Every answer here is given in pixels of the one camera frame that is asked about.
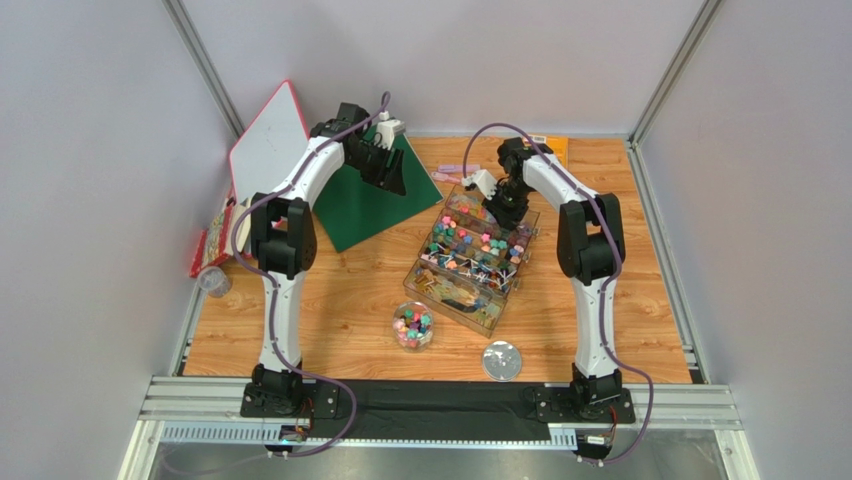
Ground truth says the white board pink frame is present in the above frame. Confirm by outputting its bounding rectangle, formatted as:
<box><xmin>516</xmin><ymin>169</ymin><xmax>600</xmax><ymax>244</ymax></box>
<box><xmin>229</xmin><ymin>80</ymin><xmax>309</xmax><ymax>203</ymax></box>

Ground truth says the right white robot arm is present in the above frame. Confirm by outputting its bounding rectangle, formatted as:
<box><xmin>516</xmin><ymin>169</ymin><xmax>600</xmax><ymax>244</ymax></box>
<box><xmin>484</xmin><ymin>137</ymin><xmax>625</xmax><ymax>405</ymax></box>

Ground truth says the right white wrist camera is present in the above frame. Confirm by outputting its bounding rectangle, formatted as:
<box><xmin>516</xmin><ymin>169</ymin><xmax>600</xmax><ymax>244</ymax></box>
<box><xmin>462</xmin><ymin>169</ymin><xmax>498</xmax><ymax>200</ymax></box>

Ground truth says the clear plastic jar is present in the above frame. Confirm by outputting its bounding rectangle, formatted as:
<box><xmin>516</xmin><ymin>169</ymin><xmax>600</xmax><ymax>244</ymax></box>
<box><xmin>391</xmin><ymin>301</ymin><xmax>435</xmax><ymax>352</ymax></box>

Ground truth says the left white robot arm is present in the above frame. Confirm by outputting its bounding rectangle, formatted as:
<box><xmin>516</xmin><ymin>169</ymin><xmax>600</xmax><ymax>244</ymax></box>
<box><xmin>247</xmin><ymin>103</ymin><xmax>406</xmax><ymax>409</ymax></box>

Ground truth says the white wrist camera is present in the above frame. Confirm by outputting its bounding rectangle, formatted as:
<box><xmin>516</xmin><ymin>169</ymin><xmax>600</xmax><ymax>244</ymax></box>
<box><xmin>462</xmin><ymin>169</ymin><xmax>498</xmax><ymax>200</ymax></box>
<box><xmin>372</xmin><ymin>111</ymin><xmax>406</xmax><ymax>150</ymax></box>

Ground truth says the stack of books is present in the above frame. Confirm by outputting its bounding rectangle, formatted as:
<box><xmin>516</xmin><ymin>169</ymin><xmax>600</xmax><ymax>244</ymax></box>
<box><xmin>189</xmin><ymin>199</ymin><xmax>250</xmax><ymax>278</ymax></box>

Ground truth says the small clear plastic cup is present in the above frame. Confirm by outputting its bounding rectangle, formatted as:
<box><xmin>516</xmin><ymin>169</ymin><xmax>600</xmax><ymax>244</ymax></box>
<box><xmin>196</xmin><ymin>266</ymin><xmax>232</xmax><ymax>298</ymax></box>

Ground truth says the black base mat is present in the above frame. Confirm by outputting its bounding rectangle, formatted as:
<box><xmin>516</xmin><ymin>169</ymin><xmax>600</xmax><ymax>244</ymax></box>
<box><xmin>239</xmin><ymin>377</ymin><xmax>637</xmax><ymax>442</ymax></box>

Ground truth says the clear compartment candy box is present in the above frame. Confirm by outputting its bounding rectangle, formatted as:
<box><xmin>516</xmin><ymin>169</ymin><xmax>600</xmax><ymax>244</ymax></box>
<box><xmin>403</xmin><ymin>186</ymin><xmax>539</xmax><ymax>338</ymax></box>

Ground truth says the silver round jar lid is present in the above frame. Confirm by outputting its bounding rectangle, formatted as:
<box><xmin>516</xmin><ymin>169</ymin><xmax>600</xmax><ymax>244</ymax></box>
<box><xmin>481</xmin><ymin>340</ymin><xmax>523</xmax><ymax>382</ymax></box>

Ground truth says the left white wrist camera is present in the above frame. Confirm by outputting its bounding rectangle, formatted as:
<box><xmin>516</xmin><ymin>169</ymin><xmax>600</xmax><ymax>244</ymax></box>
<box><xmin>372</xmin><ymin>111</ymin><xmax>406</xmax><ymax>150</ymax></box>

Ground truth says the orange yellow book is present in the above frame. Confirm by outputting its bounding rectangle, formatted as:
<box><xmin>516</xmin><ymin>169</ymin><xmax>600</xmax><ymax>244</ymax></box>
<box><xmin>530</xmin><ymin>134</ymin><xmax>570</xmax><ymax>168</ymax></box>

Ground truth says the aluminium front rail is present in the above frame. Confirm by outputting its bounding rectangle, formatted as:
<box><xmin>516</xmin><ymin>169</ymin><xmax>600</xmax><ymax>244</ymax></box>
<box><xmin>119</xmin><ymin>377</ymin><xmax>758</xmax><ymax>479</ymax></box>

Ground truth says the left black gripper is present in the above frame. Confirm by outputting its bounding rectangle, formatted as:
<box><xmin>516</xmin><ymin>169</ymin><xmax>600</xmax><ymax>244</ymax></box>
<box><xmin>347</xmin><ymin>140</ymin><xmax>409</xmax><ymax>196</ymax></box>

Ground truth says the pink highlighter pen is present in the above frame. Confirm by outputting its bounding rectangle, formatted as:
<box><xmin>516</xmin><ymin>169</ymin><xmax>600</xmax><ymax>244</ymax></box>
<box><xmin>437</xmin><ymin>164</ymin><xmax>480</xmax><ymax>173</ymax></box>

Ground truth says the green cutting mat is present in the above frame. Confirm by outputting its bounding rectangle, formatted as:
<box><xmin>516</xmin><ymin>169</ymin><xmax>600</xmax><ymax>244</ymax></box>
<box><xmin>312</xmin><ymin>135</ymin><xmax>444</xmax><ymax>253</ymax></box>

